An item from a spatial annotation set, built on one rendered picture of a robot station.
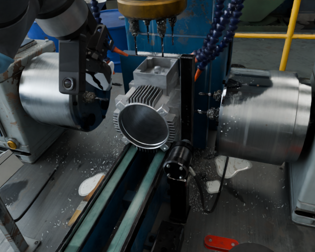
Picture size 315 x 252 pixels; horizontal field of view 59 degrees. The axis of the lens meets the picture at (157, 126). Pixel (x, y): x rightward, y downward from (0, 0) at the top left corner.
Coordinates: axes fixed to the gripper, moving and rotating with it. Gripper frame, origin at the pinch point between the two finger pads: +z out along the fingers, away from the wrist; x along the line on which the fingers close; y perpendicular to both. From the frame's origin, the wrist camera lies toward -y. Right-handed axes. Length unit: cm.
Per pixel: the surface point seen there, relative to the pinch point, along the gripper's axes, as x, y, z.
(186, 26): -10.3, 36.2, 16.8
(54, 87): 21.0, 3.1, 8.1
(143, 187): -10.1, -17.7, 18.5
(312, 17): -118, 379, 348
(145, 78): -4.6, 10.9, 10.8
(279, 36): -53, 175, 172
